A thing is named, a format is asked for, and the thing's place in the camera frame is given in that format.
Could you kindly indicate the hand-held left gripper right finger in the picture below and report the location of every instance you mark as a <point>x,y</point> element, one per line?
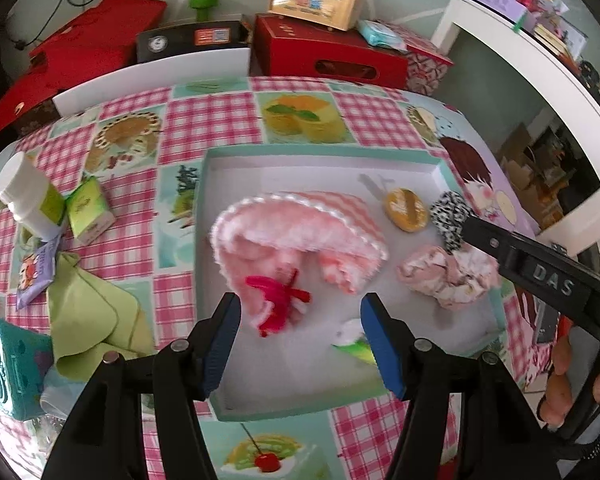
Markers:
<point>380,350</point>

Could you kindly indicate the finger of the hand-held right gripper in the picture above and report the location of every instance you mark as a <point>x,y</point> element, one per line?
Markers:
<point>485,237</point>

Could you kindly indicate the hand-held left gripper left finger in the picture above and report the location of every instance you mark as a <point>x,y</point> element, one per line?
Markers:
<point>220,350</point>

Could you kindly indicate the small green tissue pack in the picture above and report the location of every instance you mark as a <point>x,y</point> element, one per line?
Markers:
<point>352,342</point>

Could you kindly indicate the leopard print scrunchie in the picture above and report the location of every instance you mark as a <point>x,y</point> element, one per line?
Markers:
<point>447,215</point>

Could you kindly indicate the pink scrunchie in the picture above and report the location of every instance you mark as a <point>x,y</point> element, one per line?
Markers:
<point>440,272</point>

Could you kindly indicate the red hair clip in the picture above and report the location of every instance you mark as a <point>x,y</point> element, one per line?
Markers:
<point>275,290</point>

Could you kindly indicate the tan powder puff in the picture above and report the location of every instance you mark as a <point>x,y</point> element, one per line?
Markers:
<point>405,209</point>

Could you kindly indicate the green cloth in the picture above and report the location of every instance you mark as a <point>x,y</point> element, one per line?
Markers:
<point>95,315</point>

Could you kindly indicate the pink fluffy towel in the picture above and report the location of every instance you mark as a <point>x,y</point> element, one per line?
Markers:
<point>300,230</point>

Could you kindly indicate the blue face mask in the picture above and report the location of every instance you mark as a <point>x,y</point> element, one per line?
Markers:
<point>55,395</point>

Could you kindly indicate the teal cardboard tray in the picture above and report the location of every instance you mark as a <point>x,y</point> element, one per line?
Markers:
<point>290,175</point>

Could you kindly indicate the large green tissue pack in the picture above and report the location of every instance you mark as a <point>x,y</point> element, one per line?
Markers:
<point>87,210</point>

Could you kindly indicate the purple packet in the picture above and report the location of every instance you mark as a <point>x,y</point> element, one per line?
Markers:
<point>37,272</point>

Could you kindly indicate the person's right hand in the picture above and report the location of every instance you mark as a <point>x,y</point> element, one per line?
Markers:
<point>560,360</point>

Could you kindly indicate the cardboard boxes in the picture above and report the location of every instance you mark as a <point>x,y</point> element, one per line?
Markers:
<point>520,160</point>

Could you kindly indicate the red patterned box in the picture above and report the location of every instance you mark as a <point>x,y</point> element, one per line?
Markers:
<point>427,67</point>

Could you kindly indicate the white desk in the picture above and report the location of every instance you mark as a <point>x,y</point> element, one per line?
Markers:
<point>530,45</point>

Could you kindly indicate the teal plastic box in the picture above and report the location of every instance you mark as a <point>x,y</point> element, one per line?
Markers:
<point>10,370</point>

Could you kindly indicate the stack of books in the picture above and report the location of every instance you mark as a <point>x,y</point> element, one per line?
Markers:
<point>550,35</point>

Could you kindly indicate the blue wet wipes pack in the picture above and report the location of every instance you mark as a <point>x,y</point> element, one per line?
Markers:
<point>382,34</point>

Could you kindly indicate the white plastic bottle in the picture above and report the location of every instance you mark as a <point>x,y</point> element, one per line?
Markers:
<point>22,190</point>

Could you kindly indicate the pink checkered tablecloth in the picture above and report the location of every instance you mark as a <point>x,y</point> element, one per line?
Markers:
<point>130,110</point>

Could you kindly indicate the white chair back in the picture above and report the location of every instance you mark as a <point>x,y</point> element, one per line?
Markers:
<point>180,67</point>

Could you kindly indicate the black box with gauge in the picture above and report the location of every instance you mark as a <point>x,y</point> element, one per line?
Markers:
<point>190,40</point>

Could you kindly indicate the red box with floral side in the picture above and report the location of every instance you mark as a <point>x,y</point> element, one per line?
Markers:
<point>20,100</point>

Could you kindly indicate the green dumbbell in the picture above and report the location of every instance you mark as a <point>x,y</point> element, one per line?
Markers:
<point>202,6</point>

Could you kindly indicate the large red gift box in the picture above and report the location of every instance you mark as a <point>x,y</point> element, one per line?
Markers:
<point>105,25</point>

